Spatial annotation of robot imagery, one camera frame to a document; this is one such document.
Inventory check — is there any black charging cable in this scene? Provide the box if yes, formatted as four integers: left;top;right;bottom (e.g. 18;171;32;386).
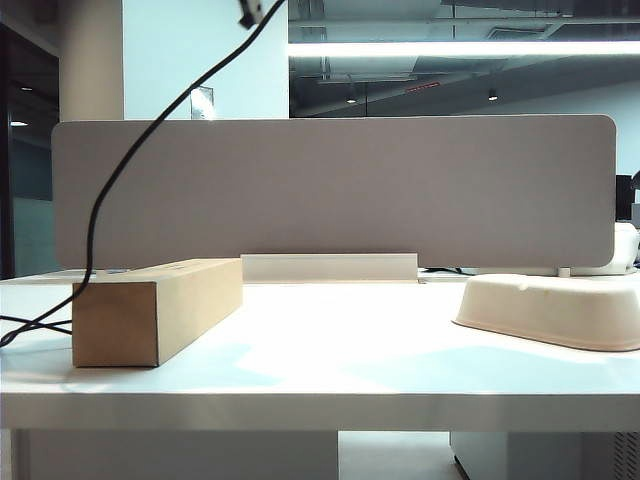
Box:
0;0;289;351

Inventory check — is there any grey fabric desk divider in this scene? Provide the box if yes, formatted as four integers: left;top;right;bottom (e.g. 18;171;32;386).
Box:
51;114;617;271

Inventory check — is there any long brown cardboard box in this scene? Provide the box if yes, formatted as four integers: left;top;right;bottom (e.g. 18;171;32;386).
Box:
72;257;245;369

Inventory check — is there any long ceiling light strip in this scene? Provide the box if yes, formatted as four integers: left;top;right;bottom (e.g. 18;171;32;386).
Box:
288;40;640;59

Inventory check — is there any beige pulp tray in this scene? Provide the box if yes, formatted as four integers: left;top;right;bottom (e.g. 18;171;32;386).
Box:
451;273;640;354

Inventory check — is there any beige round pillar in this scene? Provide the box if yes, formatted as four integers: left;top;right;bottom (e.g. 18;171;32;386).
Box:
57;0;125;122

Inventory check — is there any white rounded appliance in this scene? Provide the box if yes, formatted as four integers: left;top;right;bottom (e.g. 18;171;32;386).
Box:
558;222;640;279

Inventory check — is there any dark monitor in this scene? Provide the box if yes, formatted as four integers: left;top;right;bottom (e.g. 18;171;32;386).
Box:
615;174;634;221

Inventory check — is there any white desk cable cover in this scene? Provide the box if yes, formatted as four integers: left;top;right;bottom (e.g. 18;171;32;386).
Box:
239;252;419;285

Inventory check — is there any wall poster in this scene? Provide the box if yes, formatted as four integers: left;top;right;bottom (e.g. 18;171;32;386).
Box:
189;83;216;121

